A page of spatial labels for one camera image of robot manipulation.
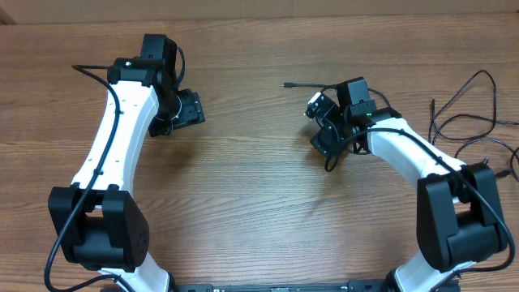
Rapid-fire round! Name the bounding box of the black USB cable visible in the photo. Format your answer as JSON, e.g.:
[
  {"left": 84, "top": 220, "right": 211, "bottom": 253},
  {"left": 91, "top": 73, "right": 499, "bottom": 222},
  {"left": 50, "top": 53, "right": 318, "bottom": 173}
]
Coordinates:
[
  {"left": 427, "top": 69, "right": 519, "bottom": 183},
  {"left": 281, "top": 82, "right": 392, "bottom": 109}
]

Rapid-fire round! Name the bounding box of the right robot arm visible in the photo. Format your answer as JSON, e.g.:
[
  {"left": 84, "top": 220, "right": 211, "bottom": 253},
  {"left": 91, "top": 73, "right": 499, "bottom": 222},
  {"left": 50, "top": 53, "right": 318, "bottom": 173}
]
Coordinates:
[{"left": 305, "top": 77, "right": 517, "bottom": 291}]

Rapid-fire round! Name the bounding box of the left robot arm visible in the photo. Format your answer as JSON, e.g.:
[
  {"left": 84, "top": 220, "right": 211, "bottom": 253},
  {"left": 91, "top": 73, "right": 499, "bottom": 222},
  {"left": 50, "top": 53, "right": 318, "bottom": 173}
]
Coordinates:
[{"left": 44, "top": 34, "right": 205, "bottom": 291}]

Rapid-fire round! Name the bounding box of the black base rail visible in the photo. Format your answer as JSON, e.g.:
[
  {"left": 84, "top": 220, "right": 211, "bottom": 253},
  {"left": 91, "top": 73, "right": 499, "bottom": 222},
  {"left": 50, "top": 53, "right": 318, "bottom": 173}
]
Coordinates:
[{"left": 170, "top": 280, "right": 397, "bottom": 292}]

